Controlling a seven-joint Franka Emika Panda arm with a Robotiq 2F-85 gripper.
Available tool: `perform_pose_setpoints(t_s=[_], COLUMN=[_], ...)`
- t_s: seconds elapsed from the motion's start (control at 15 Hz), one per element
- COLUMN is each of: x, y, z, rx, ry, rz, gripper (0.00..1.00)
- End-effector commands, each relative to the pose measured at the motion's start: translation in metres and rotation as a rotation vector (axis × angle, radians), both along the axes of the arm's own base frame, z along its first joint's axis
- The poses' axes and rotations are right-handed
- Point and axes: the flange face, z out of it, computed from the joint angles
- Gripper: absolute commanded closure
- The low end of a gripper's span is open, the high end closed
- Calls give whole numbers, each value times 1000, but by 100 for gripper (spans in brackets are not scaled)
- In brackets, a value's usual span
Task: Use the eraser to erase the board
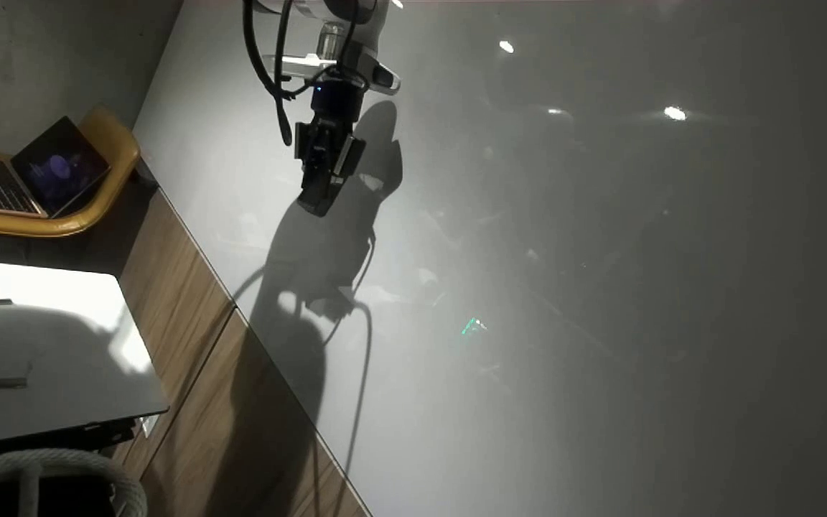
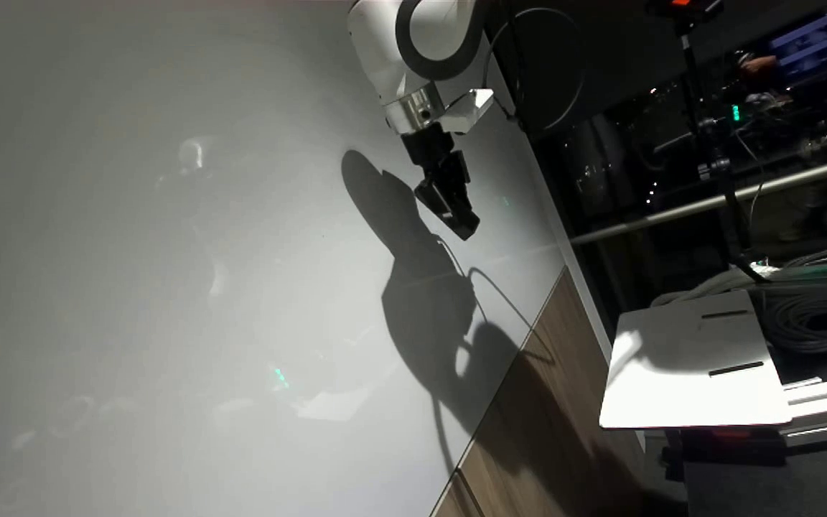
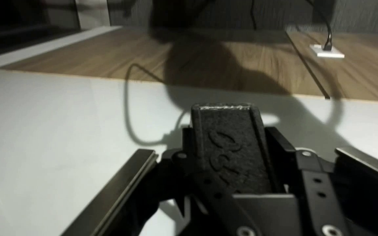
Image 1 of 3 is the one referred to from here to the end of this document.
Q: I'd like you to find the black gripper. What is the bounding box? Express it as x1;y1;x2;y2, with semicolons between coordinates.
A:
292;75;369;186

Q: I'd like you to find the black felt board eraser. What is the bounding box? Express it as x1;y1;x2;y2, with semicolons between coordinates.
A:
296;174;351;219

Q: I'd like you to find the yellow wooden chair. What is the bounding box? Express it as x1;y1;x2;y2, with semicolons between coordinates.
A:
0;105;144;243

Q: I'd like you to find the open laptop computer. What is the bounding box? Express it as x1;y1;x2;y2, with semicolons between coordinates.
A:
0;114;114;222

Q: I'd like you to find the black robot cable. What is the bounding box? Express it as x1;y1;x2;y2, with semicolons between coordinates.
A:
242;0;341;150

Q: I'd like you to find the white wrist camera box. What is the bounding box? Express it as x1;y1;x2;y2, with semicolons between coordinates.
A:
275;49;402;97

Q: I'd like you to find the thick white rope coil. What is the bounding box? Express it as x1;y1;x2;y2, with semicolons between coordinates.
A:
0;446;150;517

